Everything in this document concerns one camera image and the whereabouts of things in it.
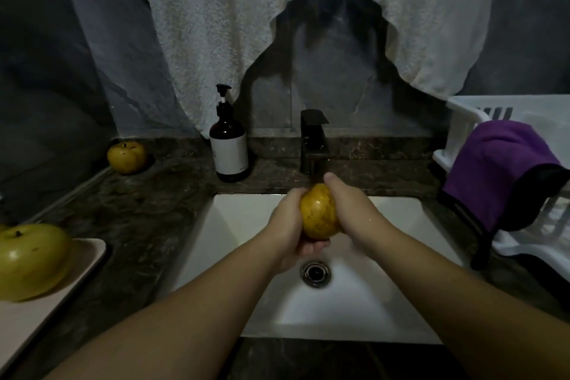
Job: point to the purple cloth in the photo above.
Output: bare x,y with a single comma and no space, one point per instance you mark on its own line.
494,170

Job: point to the white hanging towel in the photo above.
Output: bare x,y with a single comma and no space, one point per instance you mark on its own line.
205,28

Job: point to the dark soap pump bottle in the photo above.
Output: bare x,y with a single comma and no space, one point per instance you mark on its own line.
230,144

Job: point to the person's right forearm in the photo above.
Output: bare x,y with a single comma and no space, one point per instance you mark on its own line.
481,304

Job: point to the beige plastic tray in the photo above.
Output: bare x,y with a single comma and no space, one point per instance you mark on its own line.
76,282

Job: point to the metal sink drain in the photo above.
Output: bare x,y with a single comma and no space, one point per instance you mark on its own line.
315,273

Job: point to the black faucet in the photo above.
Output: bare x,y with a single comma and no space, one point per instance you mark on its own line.
313,135

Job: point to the white plastic basket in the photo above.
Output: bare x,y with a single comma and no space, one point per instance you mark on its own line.
552,233

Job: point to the person's left forearm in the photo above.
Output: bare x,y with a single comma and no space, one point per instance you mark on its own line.
160,322

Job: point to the group of yellow apples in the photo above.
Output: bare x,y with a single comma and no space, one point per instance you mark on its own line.
127,157

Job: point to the person's left hand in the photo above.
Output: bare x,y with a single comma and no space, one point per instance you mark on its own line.
283,228

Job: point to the person's right hand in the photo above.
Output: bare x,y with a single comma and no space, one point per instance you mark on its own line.
358,210

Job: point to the white sink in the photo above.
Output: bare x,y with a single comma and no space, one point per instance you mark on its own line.
392,304

